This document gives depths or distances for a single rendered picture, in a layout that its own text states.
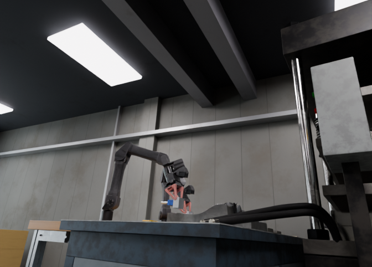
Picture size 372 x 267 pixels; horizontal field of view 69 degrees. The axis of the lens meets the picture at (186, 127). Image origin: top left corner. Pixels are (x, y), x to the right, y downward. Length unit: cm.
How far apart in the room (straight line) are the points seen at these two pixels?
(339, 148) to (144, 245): 77
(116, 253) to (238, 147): 314
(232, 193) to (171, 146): 128
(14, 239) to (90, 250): 471
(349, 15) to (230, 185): 267
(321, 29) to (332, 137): 83
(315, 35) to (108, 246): 151
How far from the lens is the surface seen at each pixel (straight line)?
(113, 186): 158
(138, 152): 159
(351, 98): 121
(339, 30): 178
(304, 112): 160
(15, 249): 581
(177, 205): 145
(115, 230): 100
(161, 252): 89
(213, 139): 412
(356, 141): 114
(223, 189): 388
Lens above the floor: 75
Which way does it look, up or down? 23 degrees up
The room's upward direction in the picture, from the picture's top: 3 degrees clockwise
